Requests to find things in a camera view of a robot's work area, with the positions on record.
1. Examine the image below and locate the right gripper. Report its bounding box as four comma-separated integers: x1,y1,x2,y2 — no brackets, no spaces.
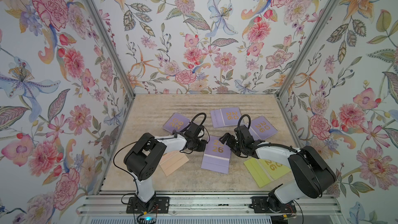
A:
218,133,245,155

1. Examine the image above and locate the purple desk calendar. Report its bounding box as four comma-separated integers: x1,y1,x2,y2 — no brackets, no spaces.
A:
249,116,278,140
201,136,231,174

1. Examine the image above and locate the green desk calendar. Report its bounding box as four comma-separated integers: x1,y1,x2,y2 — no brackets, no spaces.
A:
244,158,291,188

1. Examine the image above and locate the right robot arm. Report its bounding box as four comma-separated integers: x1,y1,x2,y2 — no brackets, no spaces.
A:
219,125,337,213

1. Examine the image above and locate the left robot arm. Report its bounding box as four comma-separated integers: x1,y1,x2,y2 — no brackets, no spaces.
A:
123,123,208,213

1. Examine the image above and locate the far left purple calendar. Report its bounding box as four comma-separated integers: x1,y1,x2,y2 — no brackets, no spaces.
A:
163,113,191,133

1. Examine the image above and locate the far middle purple calendar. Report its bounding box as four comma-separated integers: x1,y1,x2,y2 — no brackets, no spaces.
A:
210,107,241,128

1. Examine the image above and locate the peach desk calendar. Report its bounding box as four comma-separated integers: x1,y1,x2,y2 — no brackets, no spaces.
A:
159,151,189,176

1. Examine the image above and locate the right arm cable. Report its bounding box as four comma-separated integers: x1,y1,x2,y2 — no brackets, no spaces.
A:
237,114,252,131

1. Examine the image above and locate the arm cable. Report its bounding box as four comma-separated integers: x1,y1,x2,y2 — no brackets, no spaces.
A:
112,139,147,181
237,114,252,131

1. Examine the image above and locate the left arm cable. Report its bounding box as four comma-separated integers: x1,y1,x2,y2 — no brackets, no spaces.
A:
112,139,147,181

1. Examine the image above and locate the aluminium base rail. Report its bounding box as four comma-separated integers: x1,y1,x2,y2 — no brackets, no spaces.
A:
77,191,342,217

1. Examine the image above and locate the right corner aluminium post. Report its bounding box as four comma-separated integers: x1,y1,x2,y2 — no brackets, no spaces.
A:
276,0,339,101

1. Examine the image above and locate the corner aluminium post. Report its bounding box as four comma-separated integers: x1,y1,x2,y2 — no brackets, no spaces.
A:
83,0,136,100
276,0,339,101

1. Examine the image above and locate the left corner aluminium post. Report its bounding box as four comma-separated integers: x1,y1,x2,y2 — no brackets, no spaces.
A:
83,0,136,100

